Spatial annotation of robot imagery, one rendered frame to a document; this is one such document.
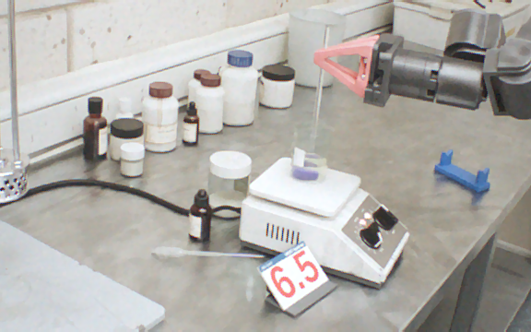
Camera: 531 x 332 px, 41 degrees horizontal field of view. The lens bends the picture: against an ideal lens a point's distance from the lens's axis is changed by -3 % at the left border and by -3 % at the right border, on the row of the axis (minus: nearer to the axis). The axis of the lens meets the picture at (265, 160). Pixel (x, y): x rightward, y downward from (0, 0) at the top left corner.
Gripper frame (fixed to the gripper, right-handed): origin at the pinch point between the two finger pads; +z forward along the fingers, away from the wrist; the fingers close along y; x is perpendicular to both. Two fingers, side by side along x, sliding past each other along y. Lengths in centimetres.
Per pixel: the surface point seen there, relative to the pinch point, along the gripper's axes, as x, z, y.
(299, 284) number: 24.4, -3.6, 12.9
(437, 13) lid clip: 15, -5, -112
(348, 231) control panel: 19.6, -7.4, 5.7
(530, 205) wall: 77, -44, -141
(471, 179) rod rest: 25.1, -21.4, -30.7
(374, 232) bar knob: 19.6, -10.6, 4.7
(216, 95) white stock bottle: 18.5, 24.2, -28.3
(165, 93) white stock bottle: 15.6, 28.8, -17.3
